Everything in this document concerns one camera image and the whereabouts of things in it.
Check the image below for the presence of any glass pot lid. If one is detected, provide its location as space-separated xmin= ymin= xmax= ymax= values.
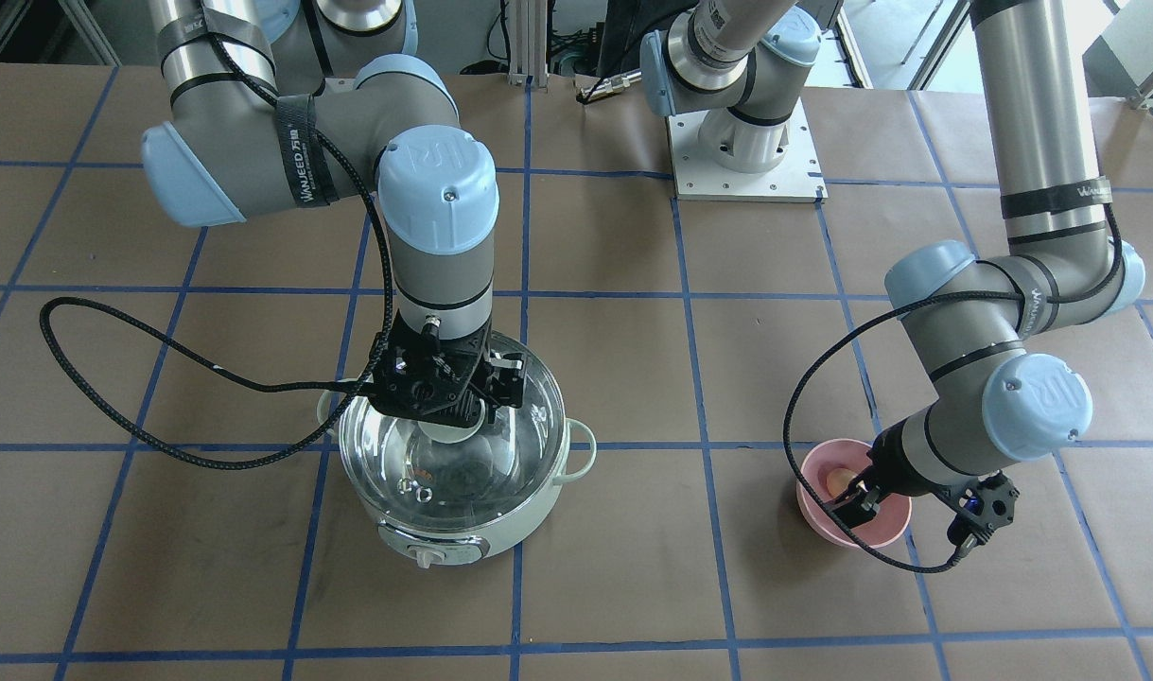
xmin=337 ymin=331 xmax=568 ymax=534

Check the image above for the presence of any pink bowl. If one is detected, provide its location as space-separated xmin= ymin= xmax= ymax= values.
xmin=796 ymin=437 xmax=912 ymax=548

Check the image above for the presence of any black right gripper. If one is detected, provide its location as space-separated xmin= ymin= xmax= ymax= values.
xmin=367 ymin=315 xmax=527 ymax=423

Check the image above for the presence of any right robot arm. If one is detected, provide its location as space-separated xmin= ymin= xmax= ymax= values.
xmin=141 ymin=1 xmax=523 ymax=427

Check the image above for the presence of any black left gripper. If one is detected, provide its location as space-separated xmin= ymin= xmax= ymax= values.
xmin=822 ymin=454 xmax=903 ymax=532

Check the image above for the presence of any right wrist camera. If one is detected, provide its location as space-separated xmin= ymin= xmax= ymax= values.
xmin=360 ymin=341 xmax=464 ymax=419

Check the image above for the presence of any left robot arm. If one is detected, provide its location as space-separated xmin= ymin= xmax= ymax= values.
xmin=811 ymin=1 xmax=1145 ymax=546

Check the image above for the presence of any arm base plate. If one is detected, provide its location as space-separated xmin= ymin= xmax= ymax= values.
xmin=666 ymin=99 xmax=828 ymax=202

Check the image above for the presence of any brown egg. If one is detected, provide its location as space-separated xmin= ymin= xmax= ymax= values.
xmin=824 ymin=468 xmax=857 ymax=498

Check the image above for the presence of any pale green electric pot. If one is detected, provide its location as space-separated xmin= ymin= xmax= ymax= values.
xmin=316 ymin=378 xmax=598 ymax=570

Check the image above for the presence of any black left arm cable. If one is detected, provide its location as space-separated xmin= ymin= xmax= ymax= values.
xmin=782 ymin=203 xmax=1124 ymax=575

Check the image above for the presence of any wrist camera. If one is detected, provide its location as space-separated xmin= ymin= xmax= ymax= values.
xmin=360 ymin=341 xmax=464 ymax=419
xmin=943 ymin=471 xmax=1019 ymax=552

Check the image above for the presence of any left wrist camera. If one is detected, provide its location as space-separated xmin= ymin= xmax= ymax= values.
xmin=943 ymin=471 xmax=1019 ymax=552

